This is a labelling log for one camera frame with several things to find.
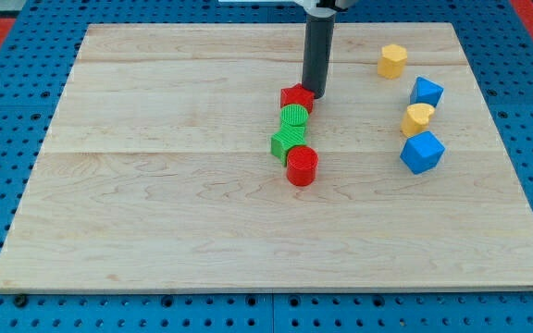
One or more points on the green cylinder block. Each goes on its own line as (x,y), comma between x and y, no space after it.
(293,118)

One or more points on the small blue cube block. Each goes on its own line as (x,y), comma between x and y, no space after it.
(425,91)

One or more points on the red cylinder block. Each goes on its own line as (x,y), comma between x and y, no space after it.
(302,162)

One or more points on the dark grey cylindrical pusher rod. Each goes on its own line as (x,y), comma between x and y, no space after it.
(317,48)

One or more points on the yellow hexagon block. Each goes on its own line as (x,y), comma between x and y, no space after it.
(392,61)

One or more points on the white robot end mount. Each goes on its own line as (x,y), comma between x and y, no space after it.
(325,7)

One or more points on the red star block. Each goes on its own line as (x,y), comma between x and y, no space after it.
(297,95)

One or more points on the green star block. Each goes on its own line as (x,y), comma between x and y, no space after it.
(286,138)

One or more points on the light wooden board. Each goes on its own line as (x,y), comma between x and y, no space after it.
(156,177)

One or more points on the large blue cube block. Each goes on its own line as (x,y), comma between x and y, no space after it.
(422,152)

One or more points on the yellow heart block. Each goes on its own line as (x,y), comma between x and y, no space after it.
(416,118)

